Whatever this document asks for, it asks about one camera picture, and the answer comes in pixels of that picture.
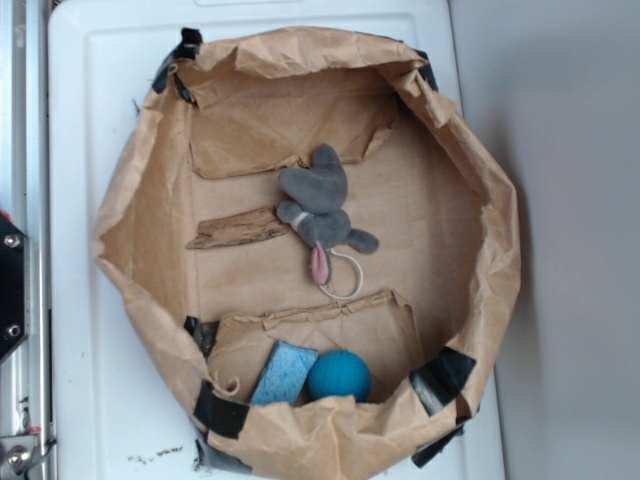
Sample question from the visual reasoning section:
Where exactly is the brown wood chip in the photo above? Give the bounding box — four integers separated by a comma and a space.
186, 205, 291, 250

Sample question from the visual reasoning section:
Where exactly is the grey plush bunny toy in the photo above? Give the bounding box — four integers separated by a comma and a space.
276, 144, 380, 301

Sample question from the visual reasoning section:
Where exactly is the light blue sponge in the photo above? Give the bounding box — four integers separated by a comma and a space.
250, 340, 319, 406

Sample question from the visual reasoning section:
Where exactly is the teal rubber ball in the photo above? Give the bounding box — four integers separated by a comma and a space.
307, 350, 372, 402

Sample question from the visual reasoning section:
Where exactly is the brown paper bag bin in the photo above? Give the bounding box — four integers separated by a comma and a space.
92, 27, 520, 479

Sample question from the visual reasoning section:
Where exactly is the aluminium frame rail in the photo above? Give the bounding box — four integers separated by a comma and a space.
1, 1, 57, 479

